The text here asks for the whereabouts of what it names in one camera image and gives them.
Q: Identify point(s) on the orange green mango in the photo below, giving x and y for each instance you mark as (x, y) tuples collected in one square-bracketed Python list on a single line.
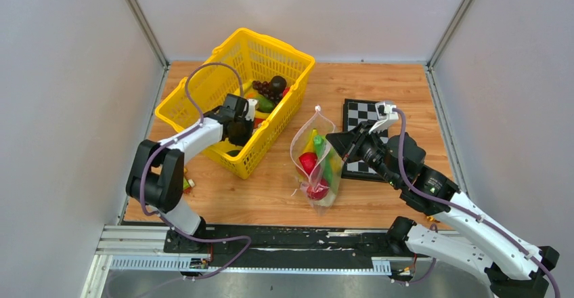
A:
[(263, 104)]

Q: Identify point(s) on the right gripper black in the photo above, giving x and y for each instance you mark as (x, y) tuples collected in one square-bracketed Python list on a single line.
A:
[(347, 143)]

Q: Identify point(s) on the yellow plastic basket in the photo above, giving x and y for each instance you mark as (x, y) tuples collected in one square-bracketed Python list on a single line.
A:
[(244, 56)]

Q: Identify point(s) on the yellow banana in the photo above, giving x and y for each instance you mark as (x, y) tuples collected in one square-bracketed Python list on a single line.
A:
[(309, 145), (247, 86)]

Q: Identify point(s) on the yellow bell pepper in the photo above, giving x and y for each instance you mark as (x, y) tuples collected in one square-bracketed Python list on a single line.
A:
[(336, 164)]

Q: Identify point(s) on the dark red grapes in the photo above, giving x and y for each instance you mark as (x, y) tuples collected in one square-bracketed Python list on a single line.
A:
[(263, 88)]

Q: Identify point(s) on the red green toy car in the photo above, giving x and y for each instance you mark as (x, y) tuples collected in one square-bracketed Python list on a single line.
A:
[(188, 185)]

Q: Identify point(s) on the green cucumber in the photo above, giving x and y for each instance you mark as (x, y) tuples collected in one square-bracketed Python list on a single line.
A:
[(322, 150)]

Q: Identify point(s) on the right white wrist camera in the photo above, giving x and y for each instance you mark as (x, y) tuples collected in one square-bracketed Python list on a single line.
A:
[(386, 116)]

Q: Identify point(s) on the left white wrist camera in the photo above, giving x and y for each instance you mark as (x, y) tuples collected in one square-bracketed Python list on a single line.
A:
[(251, 109)]

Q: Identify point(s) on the dark red pomegranate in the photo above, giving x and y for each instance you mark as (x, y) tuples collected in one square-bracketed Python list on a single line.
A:
[(308, 161)]

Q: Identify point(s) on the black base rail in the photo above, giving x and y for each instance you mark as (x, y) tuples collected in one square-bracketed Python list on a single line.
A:
[(290, 247)]

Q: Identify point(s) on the red yellow apple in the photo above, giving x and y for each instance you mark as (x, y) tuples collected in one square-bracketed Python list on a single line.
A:
[(319, 191)]

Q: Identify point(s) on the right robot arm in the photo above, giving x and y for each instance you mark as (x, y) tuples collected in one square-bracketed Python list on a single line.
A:
[(507, 264)]

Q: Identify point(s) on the green lettuce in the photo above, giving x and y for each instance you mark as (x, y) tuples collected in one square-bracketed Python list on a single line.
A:
[(330, 197)]

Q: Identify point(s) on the orange yellow toy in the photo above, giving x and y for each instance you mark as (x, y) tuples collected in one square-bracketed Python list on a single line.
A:
[(432, 219)]

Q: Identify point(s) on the dark avocado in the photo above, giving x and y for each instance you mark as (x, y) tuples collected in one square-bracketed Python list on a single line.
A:
[(277, 84)]

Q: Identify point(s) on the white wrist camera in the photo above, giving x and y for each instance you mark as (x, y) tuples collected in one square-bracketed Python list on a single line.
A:
[(251, 109), (386, 116)]

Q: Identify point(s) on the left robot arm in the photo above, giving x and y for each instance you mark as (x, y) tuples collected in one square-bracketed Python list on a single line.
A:
[(156, 176)]

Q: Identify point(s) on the aluminium frame base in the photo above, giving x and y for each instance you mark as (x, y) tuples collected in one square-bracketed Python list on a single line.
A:
[(133, 256)]

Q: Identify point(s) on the clear zip top bag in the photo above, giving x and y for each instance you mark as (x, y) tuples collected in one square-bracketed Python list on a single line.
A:
[(324, 126)]

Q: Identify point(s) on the black white checkerboard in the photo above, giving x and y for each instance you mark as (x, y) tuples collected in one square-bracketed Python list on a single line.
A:
[(354, 112)]

